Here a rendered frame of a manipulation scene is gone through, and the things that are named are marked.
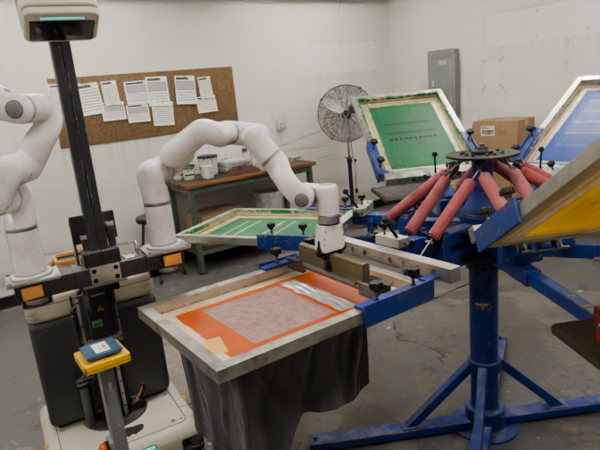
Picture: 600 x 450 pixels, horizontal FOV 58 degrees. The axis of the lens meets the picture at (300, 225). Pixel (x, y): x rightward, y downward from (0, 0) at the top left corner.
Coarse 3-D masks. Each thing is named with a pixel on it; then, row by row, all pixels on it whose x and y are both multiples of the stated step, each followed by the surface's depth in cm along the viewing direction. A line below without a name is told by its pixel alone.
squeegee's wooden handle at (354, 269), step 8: (304, 248) 198; (312, 248) 194; (304, 256) 199; (312, 256) 194; (336, 256) 183; (344, 256) 182; (312, 264) 196; (320, 264) 192; (336, 264) 184; (344, 264) 180; (352, 264) 177; (360, 264) 173; (368, 264) 174; (336, 272) 185; (344, 272) 181; (352, 272) 178; (360, 272) 174; (368, 272) 174; (360, 280) 175; (368, 280) 175
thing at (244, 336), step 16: (336, 288) 189; (352, 288) 187; (288, 304) 178; (304, 304) 177; (320, 304) 176; (256, 320) 169; (272, 320) 168; (288, 320) 167; (304, 320) 166; (320, 320) 165; (208, 336) 161; (224, 336) 160; (240, 336) 159; (256, 336) 158; (272, 336) 157; (224, 352) 150; (240, 352) 149
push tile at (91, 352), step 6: (96, 342) 160; (102, 342) 160; (108, 342) 160; (114, 342) 159; (84, 348) 157; (90, 348) 157; (96, 348) 156; (102, 348) 156; (108, 348) 155; (114, 348) 155; (120, 348) 155; (84, 354) 153; (90, 354) 153; (96, 354) 152; (102, 354) 152; (108, 354) 154; (90, 360) 151
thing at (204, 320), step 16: (272, 288) 194; (288, 288) 193; (224, 304) 184; (240, 304) 182; (256, 304) 181; (272, 304) 180; (192, 320) 174; (208, 320) 173; (224, 320) 171; (240, 320) 170
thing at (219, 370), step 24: (216, 288) 192; (144, 312) 174; (360, 312) 159; (168, 336) 158; (288, 336) 148; (312, 336) 149; (192, 360) 146; (216, 360) 138; (240, 360) 137; (264, 360) 141
